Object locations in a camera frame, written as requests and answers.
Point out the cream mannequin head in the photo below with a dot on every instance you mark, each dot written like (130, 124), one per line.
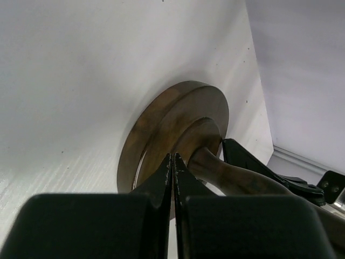
(191, 119)

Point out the right aluminium frame post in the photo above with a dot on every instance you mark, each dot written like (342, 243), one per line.
(287, 159)

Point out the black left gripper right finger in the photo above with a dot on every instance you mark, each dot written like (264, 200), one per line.
(252, 225)

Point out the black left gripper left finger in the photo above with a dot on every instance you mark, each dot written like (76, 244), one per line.
(133, 225)

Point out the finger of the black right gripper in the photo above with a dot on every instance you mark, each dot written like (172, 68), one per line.
(235, 154)

